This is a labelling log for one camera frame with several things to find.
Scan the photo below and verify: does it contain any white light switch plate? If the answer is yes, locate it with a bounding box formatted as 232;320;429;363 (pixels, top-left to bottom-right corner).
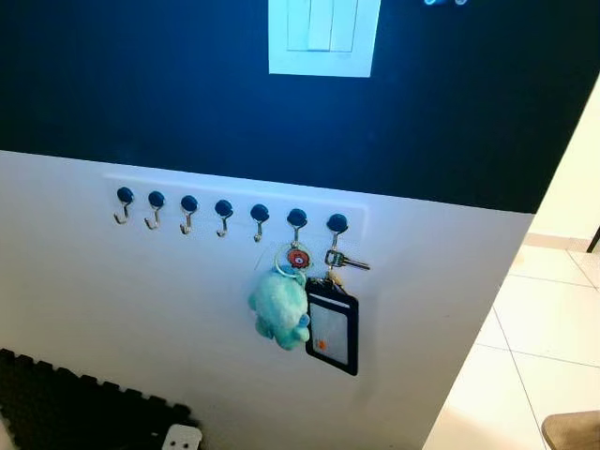
268;0;383;78

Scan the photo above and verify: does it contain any white hook rail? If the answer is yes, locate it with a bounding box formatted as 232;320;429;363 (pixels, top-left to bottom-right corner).
103;173;368;235

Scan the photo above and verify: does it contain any silver key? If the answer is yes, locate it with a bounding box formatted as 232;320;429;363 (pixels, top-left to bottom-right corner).
324;248;371;273

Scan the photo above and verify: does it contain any black card holder orange dot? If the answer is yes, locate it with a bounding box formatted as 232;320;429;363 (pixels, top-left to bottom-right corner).
305;277;361;377

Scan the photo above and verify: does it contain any black foam mat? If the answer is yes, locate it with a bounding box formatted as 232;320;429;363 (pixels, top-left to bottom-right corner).
0;349;198;450

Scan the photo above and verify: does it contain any teal plush keychain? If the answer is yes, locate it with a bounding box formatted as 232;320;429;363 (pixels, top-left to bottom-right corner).
247;242;315;352

